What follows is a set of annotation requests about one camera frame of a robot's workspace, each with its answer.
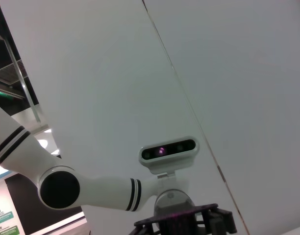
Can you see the grey metal ceiling rail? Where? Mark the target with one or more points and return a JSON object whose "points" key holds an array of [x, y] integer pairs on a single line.
{"points": [[22, 80]]}

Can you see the white head camera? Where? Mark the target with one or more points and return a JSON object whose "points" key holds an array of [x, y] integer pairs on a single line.
{"points": [[168, 151]]}

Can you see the green white wall poster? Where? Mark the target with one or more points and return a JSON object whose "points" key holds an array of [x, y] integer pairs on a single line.
{"points": [[5, 230], [3, 216]]}

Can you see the black wall panel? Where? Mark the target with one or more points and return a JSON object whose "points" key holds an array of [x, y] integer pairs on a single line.
{"points": [[25, 215]]}

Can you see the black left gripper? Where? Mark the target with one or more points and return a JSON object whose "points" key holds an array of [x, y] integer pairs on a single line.
{"points": [[179, 220]]}

